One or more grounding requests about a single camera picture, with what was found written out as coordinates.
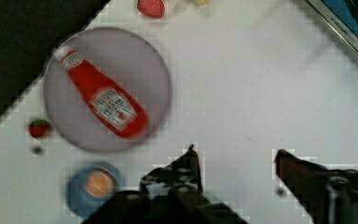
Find red ketchup bottle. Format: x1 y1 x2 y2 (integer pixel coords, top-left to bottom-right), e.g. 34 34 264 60
54 45 148 138

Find blue small bowl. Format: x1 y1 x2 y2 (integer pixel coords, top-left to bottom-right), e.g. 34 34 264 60
65 161 124 218

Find orange slice toy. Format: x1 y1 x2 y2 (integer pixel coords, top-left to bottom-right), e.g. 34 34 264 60
85 169 116 198

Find oven door with black handle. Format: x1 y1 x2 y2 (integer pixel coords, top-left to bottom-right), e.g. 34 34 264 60
302 0 358 58

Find grey round plate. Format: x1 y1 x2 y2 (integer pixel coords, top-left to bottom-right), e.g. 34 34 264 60
44 28 172 152

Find yellow banana toy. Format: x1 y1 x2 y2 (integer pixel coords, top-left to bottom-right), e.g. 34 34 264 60
193 0 209 6

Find small red strawberry toy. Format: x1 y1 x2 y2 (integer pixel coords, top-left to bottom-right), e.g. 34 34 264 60
28 119 51 138

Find large red strawberry toy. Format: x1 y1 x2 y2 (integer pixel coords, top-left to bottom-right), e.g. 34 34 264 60
137 0 165 19

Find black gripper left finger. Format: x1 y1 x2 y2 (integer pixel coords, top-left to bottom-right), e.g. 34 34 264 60
139 144 203 200

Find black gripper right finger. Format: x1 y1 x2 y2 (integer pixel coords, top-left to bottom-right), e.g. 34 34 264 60
274 149 358 224

